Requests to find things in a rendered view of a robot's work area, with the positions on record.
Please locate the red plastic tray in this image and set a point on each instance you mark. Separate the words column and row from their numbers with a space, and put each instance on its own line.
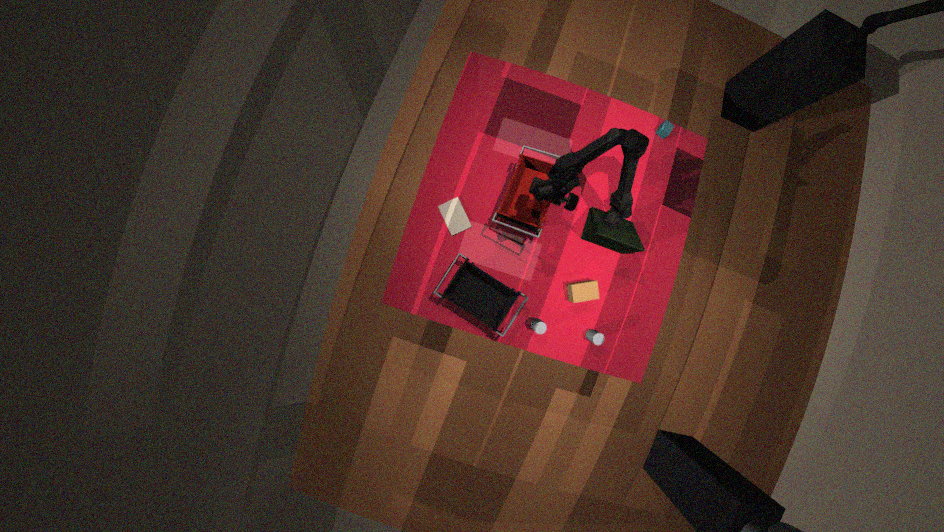
column 518, row 202

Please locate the small teal block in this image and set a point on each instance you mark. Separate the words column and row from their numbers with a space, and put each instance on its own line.
column 664, row 129

